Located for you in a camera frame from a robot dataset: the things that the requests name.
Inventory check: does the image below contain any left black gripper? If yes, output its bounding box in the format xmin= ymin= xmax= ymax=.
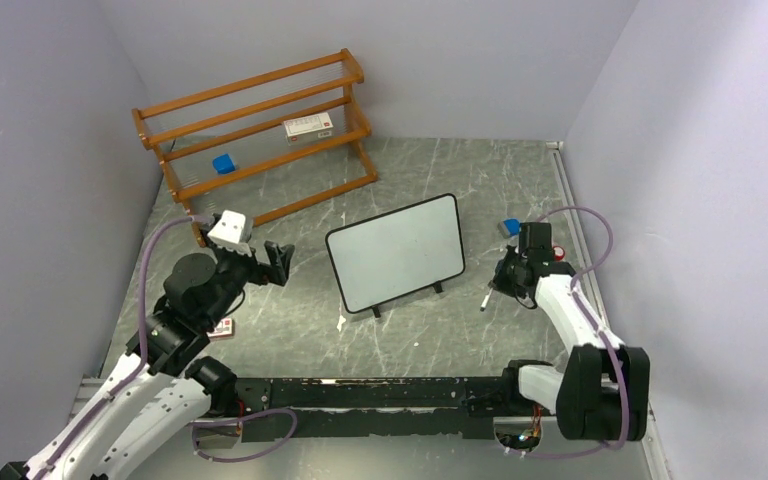
xmin=201 ymin=225 xmax=294 ymax=327

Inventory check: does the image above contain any white blue marker pen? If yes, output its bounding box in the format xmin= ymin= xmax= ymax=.
xmin=479 ymin=281 xmax=495 ymax=312

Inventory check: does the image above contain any white whiteboard black frame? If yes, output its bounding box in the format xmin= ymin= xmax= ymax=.
xmin=325 ymin=193 xmax=466 ymax=314

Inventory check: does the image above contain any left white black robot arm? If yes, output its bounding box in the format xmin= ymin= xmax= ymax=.
xmin=0 ymin=241 xmax=295 ymax=479

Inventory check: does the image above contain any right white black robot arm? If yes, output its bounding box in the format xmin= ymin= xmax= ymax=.
xmin=490 ymin=222 xmax=651 ymax=446

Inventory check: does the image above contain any blue grey whiteboard eraser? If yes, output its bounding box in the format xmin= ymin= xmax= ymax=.
xmin=498 ymin=218 xmax=520 ymax=239

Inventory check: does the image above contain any red white box on table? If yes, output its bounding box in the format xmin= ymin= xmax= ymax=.
xmin=208 ymin=317 xmax=234 ymax=339

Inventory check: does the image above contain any blue cube on shelf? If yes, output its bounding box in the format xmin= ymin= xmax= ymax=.
xmin=212 ymin=153 xmax=237 ymax=175

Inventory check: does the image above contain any orange wooden shelf rack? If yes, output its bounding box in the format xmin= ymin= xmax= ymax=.
xmin=132 ymin=49 xmax=379 ymax=226

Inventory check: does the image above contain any white red box on shelf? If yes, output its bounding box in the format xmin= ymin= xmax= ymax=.
xmin=282 ymin=112 xmax=334 ymax=146

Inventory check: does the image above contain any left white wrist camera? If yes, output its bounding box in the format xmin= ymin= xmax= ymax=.
xmin=207 ymin=210 xmax=253 ymax=256

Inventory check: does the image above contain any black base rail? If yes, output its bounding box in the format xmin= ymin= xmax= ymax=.
xmin=206 ymin=374 xmax=548 ymax=442

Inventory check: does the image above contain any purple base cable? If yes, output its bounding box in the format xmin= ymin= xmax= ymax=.
xmin=190 ymin=405 xmax=302 ymax=464

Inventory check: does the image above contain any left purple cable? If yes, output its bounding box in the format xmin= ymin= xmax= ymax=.
xmin=32 ymin=213 xmax=216 ymax=480

